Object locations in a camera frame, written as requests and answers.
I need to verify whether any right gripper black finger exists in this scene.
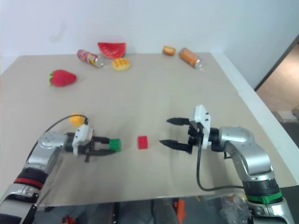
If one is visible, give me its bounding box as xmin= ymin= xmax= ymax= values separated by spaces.
xmin=166 ymin=118 xmax=191 ymax=127
xmin=158 ymin=139 xmax=190 ymax=152

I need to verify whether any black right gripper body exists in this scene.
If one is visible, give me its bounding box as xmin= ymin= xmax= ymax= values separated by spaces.
xmin=186 ymin=123 xmax=204 ymax=155

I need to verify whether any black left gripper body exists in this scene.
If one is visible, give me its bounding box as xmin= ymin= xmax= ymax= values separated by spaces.
xmin=78 ymin=137 xmax=99 ymax=163

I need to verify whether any green cube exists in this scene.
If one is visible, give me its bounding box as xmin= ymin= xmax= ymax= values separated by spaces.
xmin=109 ymin=138 xmax=123 ymax=152

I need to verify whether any red cube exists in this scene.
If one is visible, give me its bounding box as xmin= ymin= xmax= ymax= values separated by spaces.
xmin=137 ymin=135 xmax=149 ymax=150

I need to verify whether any small orange fruit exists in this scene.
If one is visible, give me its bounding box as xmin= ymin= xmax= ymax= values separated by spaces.
xmin=69 ymin=112 xmax=86 ymax=128

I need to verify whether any orange object under table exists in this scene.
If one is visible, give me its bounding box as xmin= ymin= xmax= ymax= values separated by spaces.
xmin=173 ymin=198 xmax=188 ymax=224

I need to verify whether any orange drink can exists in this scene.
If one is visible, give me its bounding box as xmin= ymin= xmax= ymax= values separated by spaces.
xmin=179 ymin=48 xmax=203 ymax=69

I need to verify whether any small orange bread toy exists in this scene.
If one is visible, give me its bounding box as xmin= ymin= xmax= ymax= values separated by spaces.
xmin=162 ymin=45 xmax=177 ymax=56

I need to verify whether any small red object under table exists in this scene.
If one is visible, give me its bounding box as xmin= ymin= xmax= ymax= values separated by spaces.
xmin=61 ymin=215 xmax=78 ymax=224

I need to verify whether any red toy strawberry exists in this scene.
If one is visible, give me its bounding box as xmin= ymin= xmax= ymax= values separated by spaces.
xmin=48 ymin=69 xmax=78 ymax=88

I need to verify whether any round yellow waffle toy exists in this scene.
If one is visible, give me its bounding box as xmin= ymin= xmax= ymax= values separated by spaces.
xmin=112 ymin=57 xmax=131 ymax=72

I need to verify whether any red drink can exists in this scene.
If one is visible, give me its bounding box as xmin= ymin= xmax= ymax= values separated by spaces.
xmin=77 ymin=49 xmax=105 ymax=68

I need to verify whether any red watermelon slice toy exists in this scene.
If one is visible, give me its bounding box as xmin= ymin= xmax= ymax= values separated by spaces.
xmin=97 ymin=42 xmax=127 ymax=59

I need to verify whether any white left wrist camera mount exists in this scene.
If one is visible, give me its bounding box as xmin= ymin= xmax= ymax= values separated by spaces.
xmin=71 ymin=124 xmax=94 ymax=156

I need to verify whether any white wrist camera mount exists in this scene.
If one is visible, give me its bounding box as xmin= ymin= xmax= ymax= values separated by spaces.
xmin=71 ymin=124 xmax=94 ymax=156
xmin=188 ymin=105 xmax=212 ymax=150

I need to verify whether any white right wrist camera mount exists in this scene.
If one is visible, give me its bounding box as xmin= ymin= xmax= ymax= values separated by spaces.
xmin=188 ymin=105 xmax=212 ymax=150

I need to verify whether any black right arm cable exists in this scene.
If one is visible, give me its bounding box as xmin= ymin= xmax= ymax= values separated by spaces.
xmin=196 ymin=140 xmax=245 ymax=192

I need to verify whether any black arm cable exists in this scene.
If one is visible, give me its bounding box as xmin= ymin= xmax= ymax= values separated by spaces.
xmin=29 ymin=113 xmax=90 ymax=155
xmin=196 ymin=140 xmax=245 ymax=192

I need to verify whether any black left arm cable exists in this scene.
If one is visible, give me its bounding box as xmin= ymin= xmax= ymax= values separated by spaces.
xmin=29 ymin=113 xmax=90 ymax=155

